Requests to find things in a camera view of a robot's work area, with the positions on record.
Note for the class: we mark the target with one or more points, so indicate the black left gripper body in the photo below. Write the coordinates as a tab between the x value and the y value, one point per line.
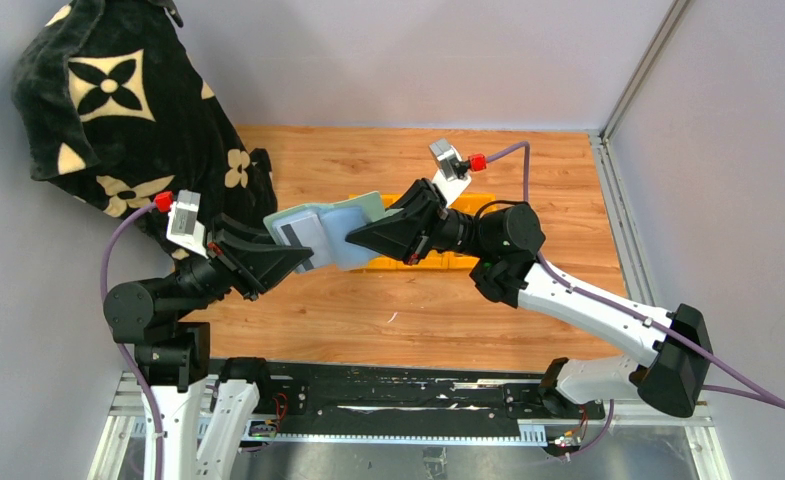
231	259

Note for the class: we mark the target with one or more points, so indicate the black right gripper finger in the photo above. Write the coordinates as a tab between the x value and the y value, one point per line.
414	200
398	236

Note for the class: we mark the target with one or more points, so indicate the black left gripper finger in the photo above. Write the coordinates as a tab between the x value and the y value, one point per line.
264	267
235	234

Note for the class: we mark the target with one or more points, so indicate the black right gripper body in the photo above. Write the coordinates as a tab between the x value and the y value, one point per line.
428	219

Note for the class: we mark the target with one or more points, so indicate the silver magstripe credit card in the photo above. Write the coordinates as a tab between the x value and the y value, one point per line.
306	232

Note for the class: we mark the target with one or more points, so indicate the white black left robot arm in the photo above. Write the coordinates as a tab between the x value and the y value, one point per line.
195	428

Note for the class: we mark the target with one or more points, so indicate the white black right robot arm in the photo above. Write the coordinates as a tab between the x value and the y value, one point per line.
664	354

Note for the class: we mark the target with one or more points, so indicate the yellow left plastic bin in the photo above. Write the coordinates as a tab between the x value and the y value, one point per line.
380	263

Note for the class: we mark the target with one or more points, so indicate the yellow middle plastic bin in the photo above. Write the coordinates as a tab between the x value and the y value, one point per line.
434	261

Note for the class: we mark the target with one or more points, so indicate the black cream floral blanket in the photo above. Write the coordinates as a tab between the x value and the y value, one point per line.
115	113

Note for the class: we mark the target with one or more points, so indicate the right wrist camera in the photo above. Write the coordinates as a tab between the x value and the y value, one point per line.
452	178

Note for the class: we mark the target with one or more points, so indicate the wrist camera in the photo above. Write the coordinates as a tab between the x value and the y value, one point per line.
452	178
184	228

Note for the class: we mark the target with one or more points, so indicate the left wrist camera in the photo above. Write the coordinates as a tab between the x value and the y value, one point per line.
184	228

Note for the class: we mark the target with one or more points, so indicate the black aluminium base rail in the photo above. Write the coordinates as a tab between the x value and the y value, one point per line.
326	405

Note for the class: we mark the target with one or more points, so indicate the aluminium corner frame post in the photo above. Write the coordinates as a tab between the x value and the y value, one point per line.
630	250

